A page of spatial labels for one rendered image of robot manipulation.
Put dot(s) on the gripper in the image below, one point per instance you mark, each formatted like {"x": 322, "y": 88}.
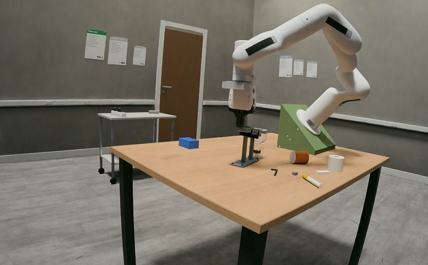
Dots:
{"x": 240, "y": 101}

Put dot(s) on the orange-brown cylinder with grey end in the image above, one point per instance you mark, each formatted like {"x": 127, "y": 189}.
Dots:
{"x": 299, "y": 157}

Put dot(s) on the white cylinder with yellow cap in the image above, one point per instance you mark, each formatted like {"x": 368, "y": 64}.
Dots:
{"x": 314, "y": 182}

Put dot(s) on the clear plastic vial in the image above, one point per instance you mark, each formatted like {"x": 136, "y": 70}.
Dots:
{"x": 258, "y": 150}

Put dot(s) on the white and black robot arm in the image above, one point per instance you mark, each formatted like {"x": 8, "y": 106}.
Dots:
{"x": 343, "y": 39}

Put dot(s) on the blue rectangular block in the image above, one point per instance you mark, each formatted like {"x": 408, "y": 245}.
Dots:
{"x": 189, "y": 143}

